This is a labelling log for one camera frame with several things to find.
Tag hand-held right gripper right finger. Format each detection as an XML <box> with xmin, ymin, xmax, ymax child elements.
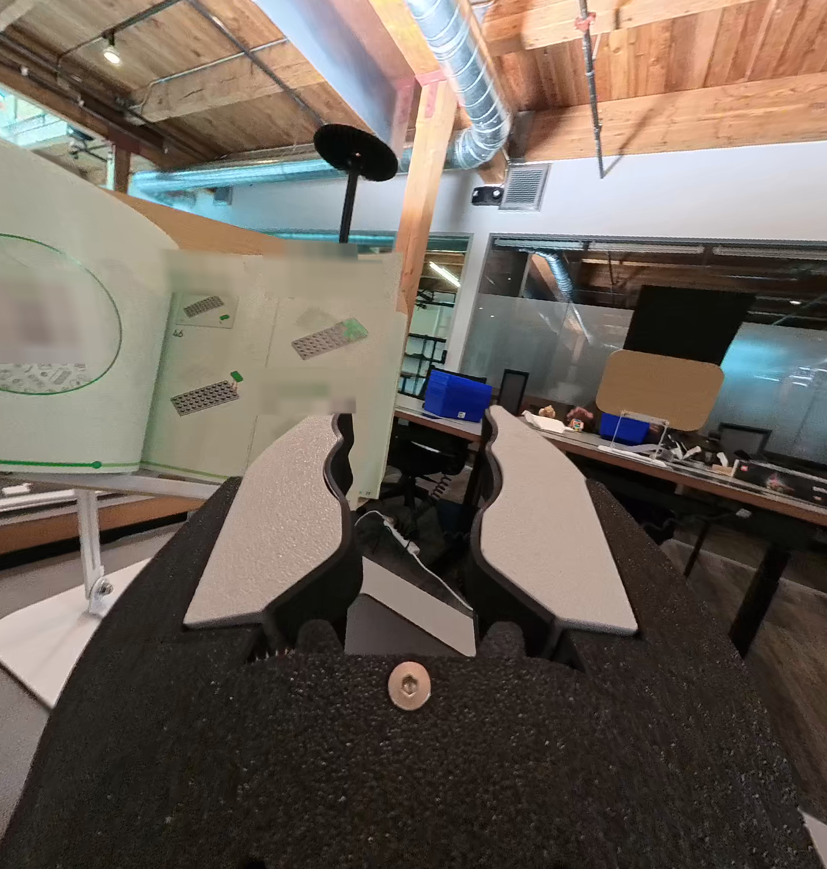
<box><xmin>463</xmin><ymin>405</ymin><xmax>640</xmax><ymax>654</ymax></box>

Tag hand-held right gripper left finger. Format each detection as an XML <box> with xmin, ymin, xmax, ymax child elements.
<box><xmin>183</xmin><ymin>413</ymin><xmax>365</xmax><ymax>638</ymax></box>

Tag white power strip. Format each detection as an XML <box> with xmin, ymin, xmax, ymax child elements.
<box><xmin>354</xmin><ymin>511</ymin><xmax>421</xmax><ymax>556</ymax></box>

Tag small blue bin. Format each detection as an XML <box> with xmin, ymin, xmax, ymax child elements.
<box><xmin>599</xmin><ymin>411</ymin><xmax>652</xmax><ymax>446</ymax></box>

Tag black office chair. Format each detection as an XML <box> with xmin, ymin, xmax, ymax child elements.
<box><xmin>384</xmin><ymin>367</ymin><xmax>489</xmax><ymax>510</ymax></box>

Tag large blue bin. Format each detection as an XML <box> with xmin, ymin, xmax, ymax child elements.
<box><xmin>422</xmin><ymin>368</ymin><xmax>494</xmax><ymax>423</ymax></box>

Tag tan rounded board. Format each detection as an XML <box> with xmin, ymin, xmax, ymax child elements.
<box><xmin>105</xmin><ymin>189</ymin><xmax>289</xmax><ymax>258</ymax></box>
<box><xmin>595</xmin><ymin>349</ymin><xmax>725</xmax><ymax>433</ymax></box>

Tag open instruction booklet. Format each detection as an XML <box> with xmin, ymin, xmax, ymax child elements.
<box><xmin>0</xmin><ymin>129</ymin><xmax>409</xmax><ymax>509</ymax></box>

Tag black flat box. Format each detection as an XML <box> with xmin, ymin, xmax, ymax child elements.
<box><xmin>732</xmin><ymin>460</ymin><xmax>827</xmax><ymax>513</ymax></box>

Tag white booklet stand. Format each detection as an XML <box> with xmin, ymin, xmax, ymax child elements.
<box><xmin>0</xmin><ymin>472</ymin><xmax>221</xmax><ymax>711</ymax></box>

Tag white air vent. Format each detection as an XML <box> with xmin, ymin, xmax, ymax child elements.
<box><xmin>499</xmin><ymin>162</ymin><xmax>551</xmax><ymax>213</ymax></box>

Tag black disc on pole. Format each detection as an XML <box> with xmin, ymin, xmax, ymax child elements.
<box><xmin>313</xmin><ymin>124</ymin><xmax>399</xmax><ymax>245</ymax></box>

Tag black wall panel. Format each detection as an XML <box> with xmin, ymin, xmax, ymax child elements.
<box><xmin>623</xmin><ymin>285</ymin><xmax>757</xmax><ymax>368</ymax></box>

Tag wooden post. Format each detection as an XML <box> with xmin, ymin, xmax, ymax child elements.
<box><xmin>393</xmin><ymin>75</ymin><xmax>461</xmax><ymax>320</ymax></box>

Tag silver ventilation duct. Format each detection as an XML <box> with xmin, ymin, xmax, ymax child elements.
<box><xmin>130</xmin><ymin>0</ymin><xmax>516</xmax><ymax>198</ymax></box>

